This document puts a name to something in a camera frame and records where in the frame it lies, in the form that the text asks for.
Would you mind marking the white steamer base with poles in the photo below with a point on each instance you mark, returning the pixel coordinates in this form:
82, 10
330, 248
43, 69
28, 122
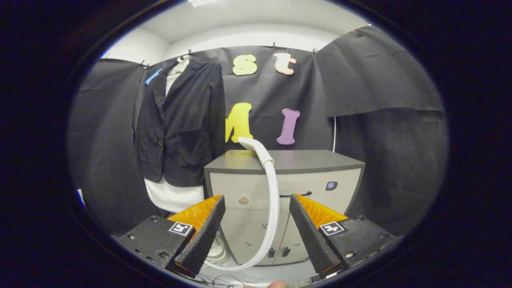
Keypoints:
219, 250

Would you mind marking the white clothes hanger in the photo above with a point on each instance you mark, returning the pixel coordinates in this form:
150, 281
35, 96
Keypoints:
183, 64

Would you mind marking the white and blue object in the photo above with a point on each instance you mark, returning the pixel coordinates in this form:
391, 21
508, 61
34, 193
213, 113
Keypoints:
81, 197

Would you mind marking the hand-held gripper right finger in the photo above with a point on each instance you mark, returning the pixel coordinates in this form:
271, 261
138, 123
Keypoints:
312, 240

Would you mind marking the black backdrop cloth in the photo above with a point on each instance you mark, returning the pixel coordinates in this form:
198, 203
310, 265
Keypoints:
380, 80

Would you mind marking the black jacket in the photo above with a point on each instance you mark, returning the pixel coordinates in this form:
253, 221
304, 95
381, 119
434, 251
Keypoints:
180, 128

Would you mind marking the grey cabinet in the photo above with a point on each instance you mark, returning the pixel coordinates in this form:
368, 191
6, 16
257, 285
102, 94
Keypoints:
316, 160

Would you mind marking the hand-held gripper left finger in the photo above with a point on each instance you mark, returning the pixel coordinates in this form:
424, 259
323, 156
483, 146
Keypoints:
204, 240

